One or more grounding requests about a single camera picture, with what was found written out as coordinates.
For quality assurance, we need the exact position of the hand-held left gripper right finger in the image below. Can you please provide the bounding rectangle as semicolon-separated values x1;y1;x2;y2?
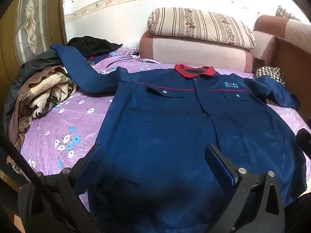
205;144;286;233

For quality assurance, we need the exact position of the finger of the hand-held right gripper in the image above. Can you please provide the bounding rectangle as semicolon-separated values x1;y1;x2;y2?
296;128;311;156

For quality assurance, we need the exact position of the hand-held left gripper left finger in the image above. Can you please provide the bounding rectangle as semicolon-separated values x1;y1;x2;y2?
24;144;105;224

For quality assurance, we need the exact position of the blue work jacket red collar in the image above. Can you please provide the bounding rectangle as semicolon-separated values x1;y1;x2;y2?
51;43;307;233

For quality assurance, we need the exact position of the purple floral bed sheet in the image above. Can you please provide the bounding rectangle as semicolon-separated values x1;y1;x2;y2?
21;47;311;219

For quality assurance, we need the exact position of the wooden headboard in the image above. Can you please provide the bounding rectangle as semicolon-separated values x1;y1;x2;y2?
270;36;311;127

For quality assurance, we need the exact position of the black white checkered cloth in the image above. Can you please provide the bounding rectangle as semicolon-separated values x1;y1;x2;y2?
255;65;286;86

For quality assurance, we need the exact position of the brown beige plush blanket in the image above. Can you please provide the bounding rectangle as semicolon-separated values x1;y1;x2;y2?
7;65;78;173

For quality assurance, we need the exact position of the black jacket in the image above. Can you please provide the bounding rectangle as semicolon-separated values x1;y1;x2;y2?
3;50;64;139

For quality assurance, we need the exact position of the black garment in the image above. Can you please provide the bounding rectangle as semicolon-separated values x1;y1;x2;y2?
66;36;123;57

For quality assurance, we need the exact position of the pink folded quilt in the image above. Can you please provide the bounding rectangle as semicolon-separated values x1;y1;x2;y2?
138;30;254;73

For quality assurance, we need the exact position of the striped floral pillow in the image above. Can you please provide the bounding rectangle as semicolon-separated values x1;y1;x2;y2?
276;5;302;22
148;7;257;50

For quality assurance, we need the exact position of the wooden door with glass panel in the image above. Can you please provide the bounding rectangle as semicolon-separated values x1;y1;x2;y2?
0;0;67;97

